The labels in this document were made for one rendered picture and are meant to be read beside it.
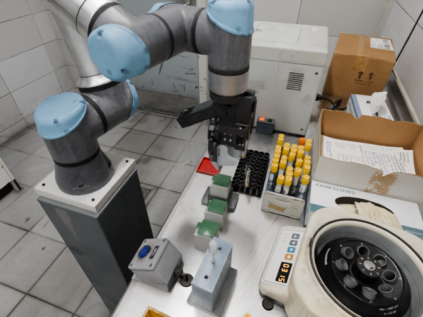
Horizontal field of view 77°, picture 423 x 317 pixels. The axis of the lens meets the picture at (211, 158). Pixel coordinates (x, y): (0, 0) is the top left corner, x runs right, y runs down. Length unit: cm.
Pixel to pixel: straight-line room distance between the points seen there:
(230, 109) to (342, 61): 83
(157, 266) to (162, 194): 142
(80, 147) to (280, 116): 64
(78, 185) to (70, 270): 105
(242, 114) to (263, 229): 30
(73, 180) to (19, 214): 147
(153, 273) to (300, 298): 26
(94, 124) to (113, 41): 35
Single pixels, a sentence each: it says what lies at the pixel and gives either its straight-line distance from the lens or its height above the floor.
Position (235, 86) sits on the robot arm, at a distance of 49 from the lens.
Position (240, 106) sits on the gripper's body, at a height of 118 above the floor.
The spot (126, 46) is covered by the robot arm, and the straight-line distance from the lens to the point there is 40.
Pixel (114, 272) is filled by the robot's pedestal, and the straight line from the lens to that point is 103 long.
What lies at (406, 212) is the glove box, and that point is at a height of 94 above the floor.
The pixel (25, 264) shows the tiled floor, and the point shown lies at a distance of 193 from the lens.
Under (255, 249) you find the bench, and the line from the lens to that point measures 66.
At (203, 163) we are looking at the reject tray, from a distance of 84.
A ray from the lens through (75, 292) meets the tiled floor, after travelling 171.
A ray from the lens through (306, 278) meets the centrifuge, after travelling 52.
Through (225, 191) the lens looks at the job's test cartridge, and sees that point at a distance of 67.
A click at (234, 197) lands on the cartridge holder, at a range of 73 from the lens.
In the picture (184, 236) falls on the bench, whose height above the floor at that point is 88.
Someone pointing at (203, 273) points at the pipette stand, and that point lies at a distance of 51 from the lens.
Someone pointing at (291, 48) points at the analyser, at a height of 117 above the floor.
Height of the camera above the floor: 143
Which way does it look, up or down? 41 degrees down
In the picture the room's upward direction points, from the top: straight up
